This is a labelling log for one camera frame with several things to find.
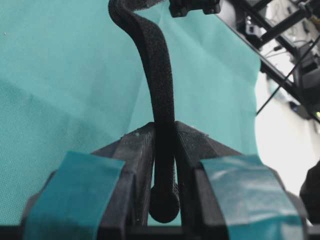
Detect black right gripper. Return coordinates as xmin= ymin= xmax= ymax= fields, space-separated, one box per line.
xmin=169 ymin=0 xmax=222 ymax=17

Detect black aluminium frame rail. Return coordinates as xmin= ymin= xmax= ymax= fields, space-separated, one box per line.
xmin=229 ymin=0 xmax=320 ymax=122

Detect green table cloth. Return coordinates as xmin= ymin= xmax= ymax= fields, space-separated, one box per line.
xmin=0 ymin=0 xmax=261 ymax=226

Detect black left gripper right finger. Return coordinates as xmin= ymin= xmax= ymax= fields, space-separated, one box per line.
xmin=175 ymin=121 xmax=309 ymax=240

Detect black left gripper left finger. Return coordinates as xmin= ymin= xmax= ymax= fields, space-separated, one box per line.
xmin=21 ymin=122 xmax=156 ymax=240

